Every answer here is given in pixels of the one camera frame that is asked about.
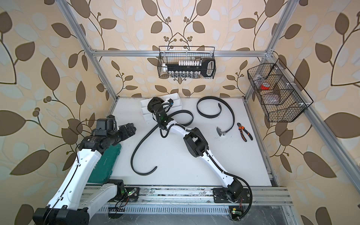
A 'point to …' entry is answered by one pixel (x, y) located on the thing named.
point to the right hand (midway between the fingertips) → (153, 97)
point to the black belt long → (145, 173)
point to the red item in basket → (265, 86)
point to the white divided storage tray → (147, 115)
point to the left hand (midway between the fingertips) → (126, 130)
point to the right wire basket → (283, 98)
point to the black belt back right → (220, 132)
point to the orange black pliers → (240, 128)
